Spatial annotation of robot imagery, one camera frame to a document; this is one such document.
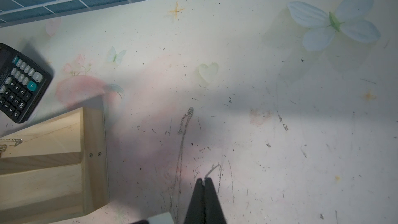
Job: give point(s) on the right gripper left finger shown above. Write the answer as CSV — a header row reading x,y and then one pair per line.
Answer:
x,y
196,210

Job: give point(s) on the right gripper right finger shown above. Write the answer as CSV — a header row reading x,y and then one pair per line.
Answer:
x,y
213,209

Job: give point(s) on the wooden jewelry display stand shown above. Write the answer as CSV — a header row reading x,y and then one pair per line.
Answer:
x,y
55,170

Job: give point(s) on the black calculator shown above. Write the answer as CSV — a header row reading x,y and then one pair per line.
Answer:
x,y
23,83

